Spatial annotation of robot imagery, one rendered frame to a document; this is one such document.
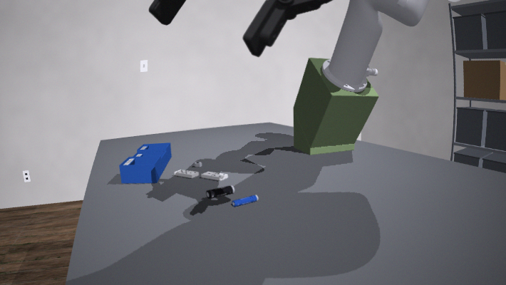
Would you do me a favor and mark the blue battery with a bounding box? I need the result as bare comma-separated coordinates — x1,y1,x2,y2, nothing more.
232,195,258,207

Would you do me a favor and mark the blue rack of labelled bins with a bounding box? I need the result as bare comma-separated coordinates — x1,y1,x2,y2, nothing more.
119,142,172,183

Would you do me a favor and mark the white domino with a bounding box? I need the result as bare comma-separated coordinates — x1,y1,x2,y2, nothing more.
201,172,228,181
174,170,199,178

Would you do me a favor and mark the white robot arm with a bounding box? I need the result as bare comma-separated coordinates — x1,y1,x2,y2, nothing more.
322,0,430,92

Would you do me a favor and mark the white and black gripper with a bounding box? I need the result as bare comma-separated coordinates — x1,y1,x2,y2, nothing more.
149,0,333,57

